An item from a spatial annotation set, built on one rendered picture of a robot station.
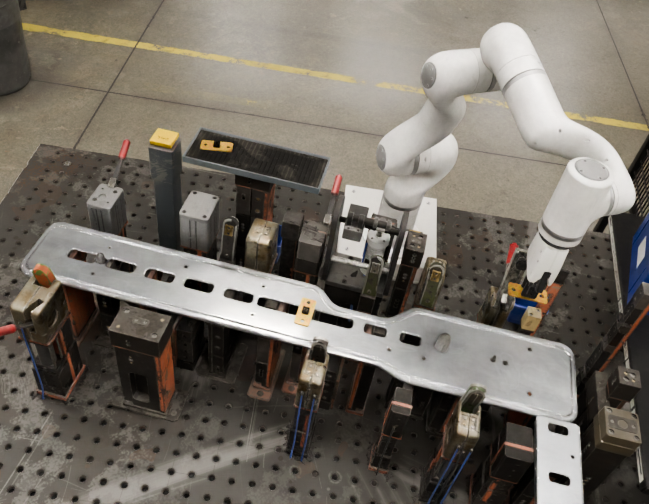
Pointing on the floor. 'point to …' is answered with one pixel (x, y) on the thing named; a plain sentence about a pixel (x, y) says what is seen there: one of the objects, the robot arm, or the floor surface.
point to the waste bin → (6, 48)
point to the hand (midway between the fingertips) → (531, 285)
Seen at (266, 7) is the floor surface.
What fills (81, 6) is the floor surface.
